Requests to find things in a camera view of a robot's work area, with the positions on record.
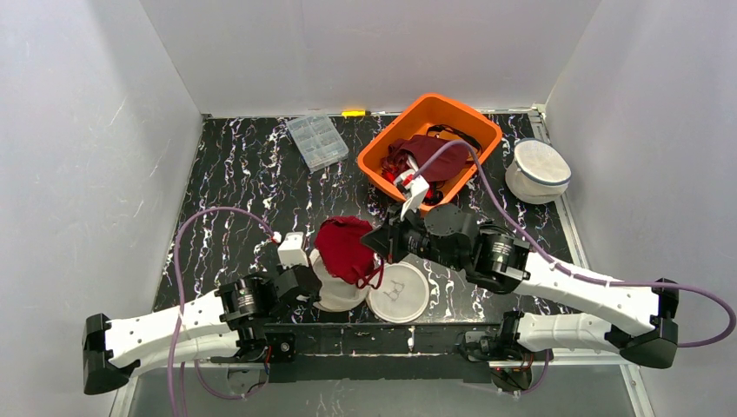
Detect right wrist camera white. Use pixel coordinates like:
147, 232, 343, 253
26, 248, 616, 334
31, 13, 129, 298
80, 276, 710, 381
394, 169, 429, 221

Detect clear plastic compartment box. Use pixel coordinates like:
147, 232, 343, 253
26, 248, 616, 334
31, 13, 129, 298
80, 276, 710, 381
286, 114, 349, 173

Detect orange plastic bin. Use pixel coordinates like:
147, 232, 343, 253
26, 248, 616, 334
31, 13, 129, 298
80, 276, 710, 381
357, 93, 502, 215

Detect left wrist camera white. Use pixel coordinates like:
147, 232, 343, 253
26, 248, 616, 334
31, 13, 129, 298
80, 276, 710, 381
277, 232, 310, 268

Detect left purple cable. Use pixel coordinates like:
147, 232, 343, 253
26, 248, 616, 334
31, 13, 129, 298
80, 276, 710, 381
167, 207, 283, 417

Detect crimson red bra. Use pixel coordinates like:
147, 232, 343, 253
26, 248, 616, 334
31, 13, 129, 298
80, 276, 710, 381
315, 216, 384, 289

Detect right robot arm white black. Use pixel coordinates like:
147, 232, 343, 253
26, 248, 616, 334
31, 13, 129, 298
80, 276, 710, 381
360, 204, 679, 369

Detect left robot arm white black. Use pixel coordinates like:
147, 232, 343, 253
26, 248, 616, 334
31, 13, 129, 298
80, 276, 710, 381
82, 265, 322, 395

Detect grey-trim mesh laundry bag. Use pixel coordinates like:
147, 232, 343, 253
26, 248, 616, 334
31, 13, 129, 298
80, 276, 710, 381
505, 138, 572, 205

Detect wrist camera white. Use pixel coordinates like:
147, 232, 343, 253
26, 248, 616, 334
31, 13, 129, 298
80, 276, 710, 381
394, 169, 429, 221
277, 232, 310, 268

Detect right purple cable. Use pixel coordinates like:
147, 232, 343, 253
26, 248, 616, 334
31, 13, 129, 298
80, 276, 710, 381
411, 139, 737, 349

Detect dark maroon bra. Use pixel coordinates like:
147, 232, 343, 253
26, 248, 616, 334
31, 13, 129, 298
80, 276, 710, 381
387, 134, 479, 185

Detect purple cable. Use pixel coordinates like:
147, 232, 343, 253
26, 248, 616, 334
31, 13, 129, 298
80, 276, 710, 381
411, 139, 737, 349
167, 207, 283, 417

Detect orange bra black straps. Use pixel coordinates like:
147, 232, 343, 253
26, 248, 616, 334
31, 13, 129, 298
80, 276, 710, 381
426, 123, 483, 152

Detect yellow marker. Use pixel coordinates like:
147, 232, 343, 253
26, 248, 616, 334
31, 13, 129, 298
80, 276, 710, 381
341, 109, 370, 117

